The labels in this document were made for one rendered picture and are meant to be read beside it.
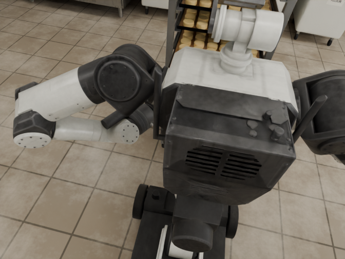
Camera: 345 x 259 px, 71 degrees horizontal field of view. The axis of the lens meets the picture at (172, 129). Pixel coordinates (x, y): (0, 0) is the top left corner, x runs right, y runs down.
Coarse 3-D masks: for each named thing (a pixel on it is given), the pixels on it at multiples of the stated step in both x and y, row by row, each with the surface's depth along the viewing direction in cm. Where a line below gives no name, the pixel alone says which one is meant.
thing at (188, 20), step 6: (186, 12) 117; (192, 12) 116; (198, 12) 120; (204, 12) 116; (210, 12) 121; (186, 18) 111; (192, 18) 112; (198, 18) 113; (204, 18) 112; (180, 24) 111; (186, 24) 109; (192, 24) 109; (198, 24) 108; (204, 24) 109
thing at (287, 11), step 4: (292, 0) 91; (296, 0) 90; (284, 4) 94; (288, 4) 92; (292, 4) 92; (284, 8) 94; (288, 8) 93; (292, 8) 93; (284, 12) 94; (288, 12) 94; (284, 16) 95; (288, 16) 95; (284, 20) 96; (284, 24) 97; (280, 36) 101; (268, 52) 107; (272, 52) 107; (264, 56) 110; (268, 56) 109; (272, 56) 108
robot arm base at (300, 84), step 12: (324, 72) 49; (336, 72) 48; (300, 84) 51; (312, 84) 51; (300, 96) 50; (300, 120) 48; (312, 120) 48; (312, 132) 46; (324, 132) 45; (336, 132) 44; (312, 144) 48; (324, 144) 46; (336, 144) 45
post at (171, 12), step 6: (174, 0) 98; (168, 6) 100; (174, 6) 100; (168, 12) 102; (174, 12) 102; (168, 18) 104; (174, 18) 104; (168, 24) 106; (168, 30) 108; (168, 36) 110; (168, 42) 112; (168, 48) 115; (168, 54) 117; (168, 60) 119
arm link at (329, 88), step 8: (328, 80) 48; (336, 80) 48; (344, 80) 47; (312, 88) 51; (320, 88) 49; (328, 88) 48; (336, 88) 47; (344, 88) 47; (312, 96) 50; (328, 96) 47; (336, 96) 46; (344, 96) 46; (328, 104) 47; (336, 104) 46; (344, 104) 45; (320, 112) 48; (328, 112) 46; (336, 112) 45; (344, 112) 45; (320, 120) 47; (328, 120) 46; (336, 120) 45; (344, 120) 44; (320, 128) 47; (328, 128) 45; (336, 128) 44; (344, 128) 44
